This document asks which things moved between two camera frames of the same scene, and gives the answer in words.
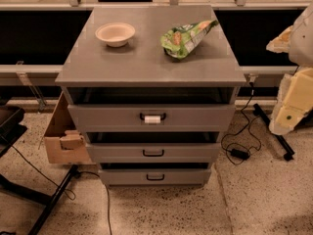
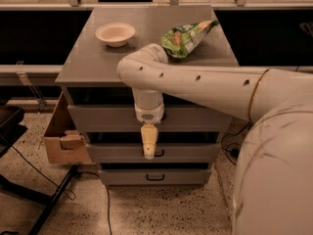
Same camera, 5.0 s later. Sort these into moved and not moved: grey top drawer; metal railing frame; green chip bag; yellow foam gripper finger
Moved: yellow foam gripper finger
Not moved: grey top drawer; green chip bag; metal railing frame
